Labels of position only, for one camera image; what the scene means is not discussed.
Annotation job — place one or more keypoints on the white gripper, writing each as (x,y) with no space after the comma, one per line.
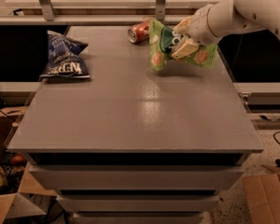
(198,26)

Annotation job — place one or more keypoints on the green rice chip bag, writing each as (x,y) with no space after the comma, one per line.
(162,41)

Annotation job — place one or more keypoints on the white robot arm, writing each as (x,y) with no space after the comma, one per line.
(211,23)

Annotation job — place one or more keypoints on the red coke can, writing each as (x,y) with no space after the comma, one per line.
(139,32)

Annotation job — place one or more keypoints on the blue chip bag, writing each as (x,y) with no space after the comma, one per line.
(64,60)

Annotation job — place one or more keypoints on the grey drawer cabinet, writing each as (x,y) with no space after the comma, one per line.
(132,146)

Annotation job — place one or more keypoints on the cardboard box right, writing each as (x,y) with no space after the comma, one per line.
(262,194)

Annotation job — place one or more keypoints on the cardboard box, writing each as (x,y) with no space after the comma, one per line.
(20,194)
(262,194)

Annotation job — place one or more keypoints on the cardboard box left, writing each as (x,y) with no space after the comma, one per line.
(20,194)

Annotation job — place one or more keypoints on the metal railing frame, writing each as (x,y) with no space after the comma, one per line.
(96,12)

